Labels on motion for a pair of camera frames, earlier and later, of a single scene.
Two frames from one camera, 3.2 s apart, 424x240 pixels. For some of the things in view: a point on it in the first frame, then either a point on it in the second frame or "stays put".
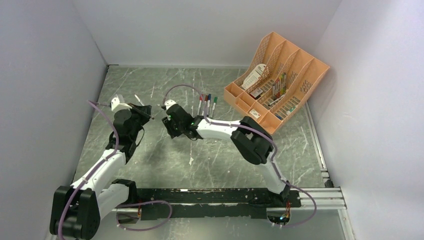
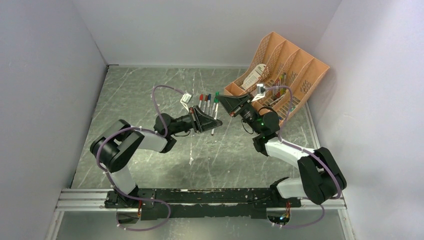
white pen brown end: x=205 y=105 stays put
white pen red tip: x=141 y=102 to x=217 y=101
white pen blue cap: x=208 y=107 stays put
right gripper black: x=168 y=122 to x=232 y=104
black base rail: x=175 y=203 stays put
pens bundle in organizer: x=279 y=88 stays put
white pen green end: x=214 y=107 stays put
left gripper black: x=144 y=112 to x=201 y=122
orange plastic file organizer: x=279 y=81 stays put
